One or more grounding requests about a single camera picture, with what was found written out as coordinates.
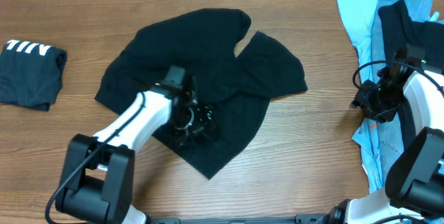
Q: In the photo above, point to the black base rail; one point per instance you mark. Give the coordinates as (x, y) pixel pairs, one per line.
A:
(297, 219)

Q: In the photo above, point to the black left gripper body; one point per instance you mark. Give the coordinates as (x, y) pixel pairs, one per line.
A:
(189, 118)

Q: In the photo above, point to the black shorts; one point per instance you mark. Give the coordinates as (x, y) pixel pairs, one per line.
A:
(237, 88)

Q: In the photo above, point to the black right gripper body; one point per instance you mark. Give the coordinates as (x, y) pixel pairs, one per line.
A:
(368, 100)

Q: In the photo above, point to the blue denim jeans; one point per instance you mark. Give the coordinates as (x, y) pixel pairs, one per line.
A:
(389, 134)

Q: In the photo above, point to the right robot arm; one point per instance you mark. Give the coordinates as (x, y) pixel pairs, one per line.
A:
(414, 187)

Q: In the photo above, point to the folded black shirt white letters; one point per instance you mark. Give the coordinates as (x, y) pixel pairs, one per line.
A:
(31, 74)

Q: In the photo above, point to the black garment in pile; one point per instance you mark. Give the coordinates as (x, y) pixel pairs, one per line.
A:
(412, 33)

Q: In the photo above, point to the light blue shirt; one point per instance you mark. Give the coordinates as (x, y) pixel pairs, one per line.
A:
(357, 17)

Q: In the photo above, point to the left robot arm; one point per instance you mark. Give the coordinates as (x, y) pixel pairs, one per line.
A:
(96, 184)

